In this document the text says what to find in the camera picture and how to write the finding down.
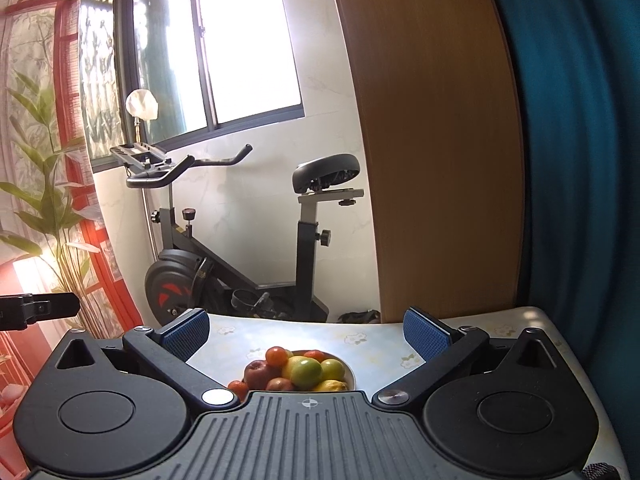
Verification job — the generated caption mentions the large red apple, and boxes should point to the large red apple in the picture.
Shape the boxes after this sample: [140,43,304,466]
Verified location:
[243,360,281,390]

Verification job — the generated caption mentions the wooden headboard panel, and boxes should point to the wooden headboard panel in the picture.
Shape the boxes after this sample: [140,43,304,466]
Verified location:
[336,0,524,323]

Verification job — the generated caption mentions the floral checked tablecloth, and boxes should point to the floral checked tablecloth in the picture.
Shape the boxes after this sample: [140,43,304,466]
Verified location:
[188,307,631,479]

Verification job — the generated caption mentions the yellow-green apple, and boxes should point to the yellow-green apple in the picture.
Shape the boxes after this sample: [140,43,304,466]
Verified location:
[290,358,321,390]

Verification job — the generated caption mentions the black exercise bike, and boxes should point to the black exercise bike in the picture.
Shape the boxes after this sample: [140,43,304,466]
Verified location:
[108,142,366,326]

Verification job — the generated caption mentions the small yellow lemon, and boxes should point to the small yellow lemon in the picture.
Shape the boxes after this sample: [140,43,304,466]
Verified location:
[303,350,326,362]

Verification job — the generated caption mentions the green apple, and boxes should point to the green apple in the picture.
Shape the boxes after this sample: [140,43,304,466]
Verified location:
[320,358,346,381]

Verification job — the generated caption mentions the cream round plate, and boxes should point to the cream round plate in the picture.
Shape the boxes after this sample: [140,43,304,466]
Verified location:
[282,350,355,391]

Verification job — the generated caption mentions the red patterned curtain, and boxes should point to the red patterned curtain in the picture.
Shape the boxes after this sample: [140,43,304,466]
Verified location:
[1,0,142,479]

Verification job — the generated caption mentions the yellow fruit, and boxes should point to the yellow fruit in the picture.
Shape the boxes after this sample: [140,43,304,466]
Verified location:
[312,379,349,392]

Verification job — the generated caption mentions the dark framed window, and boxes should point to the dark framed window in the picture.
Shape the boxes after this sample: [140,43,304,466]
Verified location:
[0,0,306,174]

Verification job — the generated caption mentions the large yellow orange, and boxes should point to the large yellow orange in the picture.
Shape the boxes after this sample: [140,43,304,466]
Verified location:
[281,356,306,379]

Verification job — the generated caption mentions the small orange mandarin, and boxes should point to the small orange mandarin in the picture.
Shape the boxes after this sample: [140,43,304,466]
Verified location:
[265,346,290,368]

